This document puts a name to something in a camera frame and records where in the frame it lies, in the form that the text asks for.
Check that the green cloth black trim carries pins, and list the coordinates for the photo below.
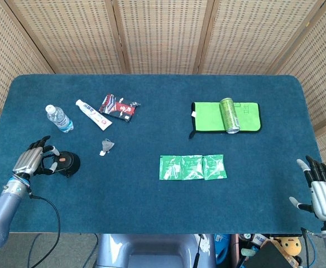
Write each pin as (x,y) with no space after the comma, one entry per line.
(207,117)

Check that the grey pyramid tea bag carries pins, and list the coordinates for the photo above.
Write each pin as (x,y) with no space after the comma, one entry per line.
(107,145)

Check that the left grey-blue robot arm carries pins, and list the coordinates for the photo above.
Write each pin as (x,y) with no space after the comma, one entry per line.
(4,206)

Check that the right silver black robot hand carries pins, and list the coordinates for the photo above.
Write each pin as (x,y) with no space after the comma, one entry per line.
(325,192)

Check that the black teapot lid orange knob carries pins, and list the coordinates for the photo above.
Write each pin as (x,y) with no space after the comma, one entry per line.
(64,162)

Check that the woven wicker folding screen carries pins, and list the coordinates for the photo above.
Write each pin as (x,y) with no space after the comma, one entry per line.
(163,36)

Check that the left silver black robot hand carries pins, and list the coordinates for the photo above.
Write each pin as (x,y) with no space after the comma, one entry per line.
(27,162)

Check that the clear Aquafina water bottle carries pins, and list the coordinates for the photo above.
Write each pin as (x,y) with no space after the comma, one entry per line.
(60,119)

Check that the black flat box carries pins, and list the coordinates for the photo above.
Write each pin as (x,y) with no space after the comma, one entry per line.
(269,257)

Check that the blue plastic container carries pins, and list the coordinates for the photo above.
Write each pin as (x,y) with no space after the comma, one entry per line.
(222,248)

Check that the grey-blue robot torso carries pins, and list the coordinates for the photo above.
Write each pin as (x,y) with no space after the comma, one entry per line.
(152,251)

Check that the green drink can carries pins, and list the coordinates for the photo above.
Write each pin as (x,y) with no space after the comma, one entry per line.
(230,115)

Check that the white toothpaste tube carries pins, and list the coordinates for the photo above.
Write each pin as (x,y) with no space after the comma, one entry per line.
(94,115)

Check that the black teapot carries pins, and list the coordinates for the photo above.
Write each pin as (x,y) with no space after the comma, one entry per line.
(75,163)

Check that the blue table cloth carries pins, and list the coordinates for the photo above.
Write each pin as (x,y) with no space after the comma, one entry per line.
(152,203)

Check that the yellow plush toy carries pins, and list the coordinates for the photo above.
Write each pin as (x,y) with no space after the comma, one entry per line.
(291,245)

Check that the green tea sachet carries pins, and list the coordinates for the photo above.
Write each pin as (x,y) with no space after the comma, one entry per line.
(214,167)
(170,167)
(192,167)

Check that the black red printed box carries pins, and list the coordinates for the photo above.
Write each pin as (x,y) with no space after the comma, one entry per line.
(118,109)

